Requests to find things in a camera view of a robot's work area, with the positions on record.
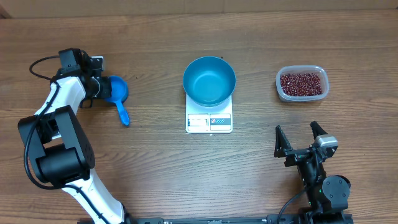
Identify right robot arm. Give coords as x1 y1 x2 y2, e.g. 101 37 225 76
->
274 121 353 223

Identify clear plastic container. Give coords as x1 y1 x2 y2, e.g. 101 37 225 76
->
275 65 330 102

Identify blue plastic measuring scoop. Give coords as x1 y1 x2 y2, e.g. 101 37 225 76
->
104 75 130 126

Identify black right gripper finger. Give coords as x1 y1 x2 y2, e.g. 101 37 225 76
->
274 125 292 157
310 121 327 139

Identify white digital kitchen scale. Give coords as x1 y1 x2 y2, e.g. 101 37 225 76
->
185 96 233 134

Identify red adzuki beans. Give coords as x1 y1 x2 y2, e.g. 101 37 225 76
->
280 73 323 96

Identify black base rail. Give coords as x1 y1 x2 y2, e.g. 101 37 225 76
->
77 213 354 224

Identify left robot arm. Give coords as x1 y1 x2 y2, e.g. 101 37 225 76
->
18 48 134 223

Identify teal blue bowl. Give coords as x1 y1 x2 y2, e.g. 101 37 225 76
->
182 56 237 107

